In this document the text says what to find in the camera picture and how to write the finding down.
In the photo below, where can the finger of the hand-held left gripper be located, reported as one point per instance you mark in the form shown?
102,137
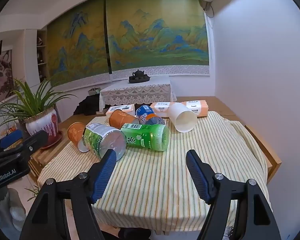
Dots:
12,138
36,141

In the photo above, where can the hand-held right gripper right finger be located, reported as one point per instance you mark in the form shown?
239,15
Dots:
198,173

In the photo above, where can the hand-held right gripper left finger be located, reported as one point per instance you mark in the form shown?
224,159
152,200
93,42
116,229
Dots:
104,173

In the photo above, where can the white cup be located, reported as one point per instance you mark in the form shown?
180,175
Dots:
181,116

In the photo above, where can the orange paper cup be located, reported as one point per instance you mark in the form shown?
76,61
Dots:
121,118
75,132

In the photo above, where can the white and red flowerpot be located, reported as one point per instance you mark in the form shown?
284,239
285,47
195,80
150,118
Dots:
43,125

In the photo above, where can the red pot saucer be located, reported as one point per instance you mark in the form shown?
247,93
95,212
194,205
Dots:
57,140

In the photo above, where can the green can with silver lid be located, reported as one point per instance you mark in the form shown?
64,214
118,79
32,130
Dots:
102,140

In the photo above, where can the grey cloth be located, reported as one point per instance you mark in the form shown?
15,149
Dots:
5,212

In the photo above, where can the green leafy plant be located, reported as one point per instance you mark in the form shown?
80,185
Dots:
31,102

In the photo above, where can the yellow striped cloth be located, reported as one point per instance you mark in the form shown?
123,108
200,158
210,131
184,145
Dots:
152,180

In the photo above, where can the green tea bottle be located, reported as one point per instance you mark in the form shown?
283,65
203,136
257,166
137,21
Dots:
145,136

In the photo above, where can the blue soda bottle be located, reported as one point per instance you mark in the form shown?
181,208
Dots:
143,112

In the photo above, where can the white lace tablecloth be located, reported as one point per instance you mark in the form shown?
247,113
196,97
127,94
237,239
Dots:
135,92

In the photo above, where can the dark tea tray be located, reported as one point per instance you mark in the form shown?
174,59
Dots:
140,80

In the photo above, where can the dark teapot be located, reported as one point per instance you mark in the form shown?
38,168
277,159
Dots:
138,73

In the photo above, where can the ink wall scroll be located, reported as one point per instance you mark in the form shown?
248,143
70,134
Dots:
0,77

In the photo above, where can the white wall shelf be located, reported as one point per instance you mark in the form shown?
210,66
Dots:
41,55

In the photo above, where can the landscape wall painting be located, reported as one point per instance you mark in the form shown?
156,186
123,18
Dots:
152,30

